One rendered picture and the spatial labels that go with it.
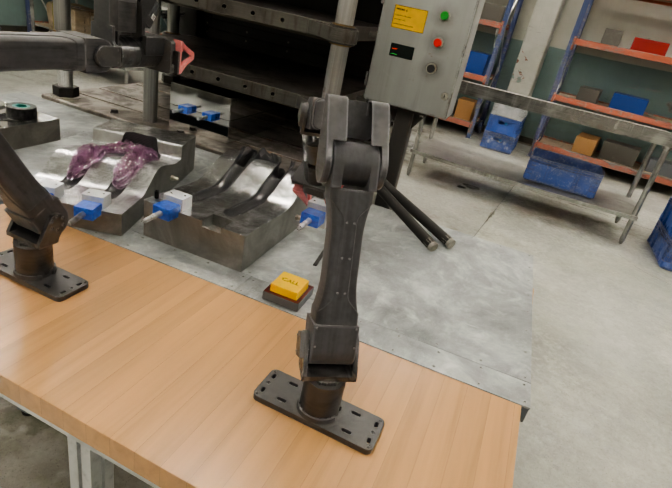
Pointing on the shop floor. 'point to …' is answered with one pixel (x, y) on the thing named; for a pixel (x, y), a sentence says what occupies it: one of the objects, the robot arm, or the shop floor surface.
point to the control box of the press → (420, 57)
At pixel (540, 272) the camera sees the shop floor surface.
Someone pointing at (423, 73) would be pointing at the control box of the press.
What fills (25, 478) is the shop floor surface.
